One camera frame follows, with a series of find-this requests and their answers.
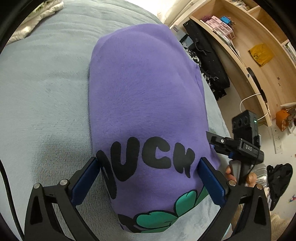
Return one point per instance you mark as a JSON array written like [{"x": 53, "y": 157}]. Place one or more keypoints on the grey-blue fleece blanket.
[{"x": 44, "y": 113}]

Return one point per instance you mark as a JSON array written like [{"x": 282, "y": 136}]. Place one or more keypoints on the black hanging clothes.
[{"x": 202, "y": 52}]

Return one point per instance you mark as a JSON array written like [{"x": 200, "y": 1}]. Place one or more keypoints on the pink boxes on shelf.
[{"x": 218, "y": 25}]

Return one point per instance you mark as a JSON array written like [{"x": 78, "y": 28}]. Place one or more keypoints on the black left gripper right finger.
[{"x": 254, "y": 221}]

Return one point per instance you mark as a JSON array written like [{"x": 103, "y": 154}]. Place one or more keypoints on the yellow bag on shelf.
[{"x": 261, "y": 54}]

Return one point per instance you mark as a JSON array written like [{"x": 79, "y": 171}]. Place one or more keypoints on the cream padded jacket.
[{"x": 42, "y": 11}]

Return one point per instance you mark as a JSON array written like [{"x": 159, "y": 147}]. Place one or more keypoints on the wooden shelf unit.
[{"x": 263, "y": 90}]

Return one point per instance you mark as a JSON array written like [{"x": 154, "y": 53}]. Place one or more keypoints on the purple fleece hoodie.
[{"x": 148, "y": 126}]

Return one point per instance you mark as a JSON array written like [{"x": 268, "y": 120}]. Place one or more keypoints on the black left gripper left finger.
[{"x": 41, "y": 222}]

